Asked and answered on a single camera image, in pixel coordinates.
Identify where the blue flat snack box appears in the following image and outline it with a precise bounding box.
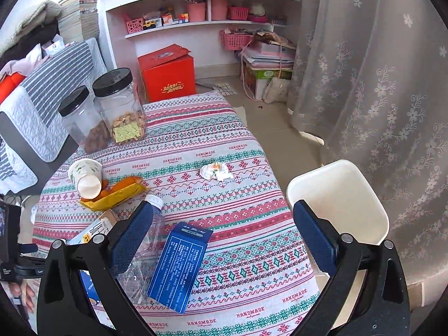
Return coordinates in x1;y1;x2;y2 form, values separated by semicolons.
80;270;100;306

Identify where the yellow snack wrapper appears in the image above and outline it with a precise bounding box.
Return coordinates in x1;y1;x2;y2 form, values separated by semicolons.
80;183;148;212

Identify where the paper cup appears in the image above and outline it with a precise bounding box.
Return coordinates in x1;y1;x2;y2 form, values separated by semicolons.
67;158;102;199

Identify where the floral lace curtain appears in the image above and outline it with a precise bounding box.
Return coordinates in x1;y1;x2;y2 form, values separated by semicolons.
288;0;447;284

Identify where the milk carton light blue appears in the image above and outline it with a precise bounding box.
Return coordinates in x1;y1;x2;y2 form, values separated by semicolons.
66;209;118;245

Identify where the orange peel piece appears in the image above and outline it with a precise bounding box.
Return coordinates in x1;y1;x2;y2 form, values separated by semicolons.
94;176;143;201

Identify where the stack of books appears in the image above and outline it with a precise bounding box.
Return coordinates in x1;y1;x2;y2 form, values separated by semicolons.
57;0;99;43

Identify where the red gift box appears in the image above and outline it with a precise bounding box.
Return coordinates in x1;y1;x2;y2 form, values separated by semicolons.
137;44;196;102

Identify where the pink basket on floor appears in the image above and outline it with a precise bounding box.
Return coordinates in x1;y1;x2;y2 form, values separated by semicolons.
220;31;253;51

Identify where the clear plastic water bottle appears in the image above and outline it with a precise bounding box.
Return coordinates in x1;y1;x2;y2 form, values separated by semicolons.
117;194;165;305

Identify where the tall blue carton box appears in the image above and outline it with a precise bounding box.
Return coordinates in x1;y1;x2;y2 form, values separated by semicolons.
147;222;213;314

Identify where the grey striped quilt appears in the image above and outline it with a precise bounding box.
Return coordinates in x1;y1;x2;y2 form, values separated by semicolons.
1;38;106;194

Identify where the small crumpled tissue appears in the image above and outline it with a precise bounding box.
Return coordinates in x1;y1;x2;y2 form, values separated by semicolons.
199;162;233;181

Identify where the stack of papers and boxes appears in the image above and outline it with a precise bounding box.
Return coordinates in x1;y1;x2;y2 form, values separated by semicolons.
239;31;296;104

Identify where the patterned handmade tablecloth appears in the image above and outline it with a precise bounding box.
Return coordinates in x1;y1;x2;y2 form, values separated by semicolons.
31;90;321;336

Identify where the white pink shelf unit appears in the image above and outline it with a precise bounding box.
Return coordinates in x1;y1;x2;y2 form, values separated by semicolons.
97;0;302;78

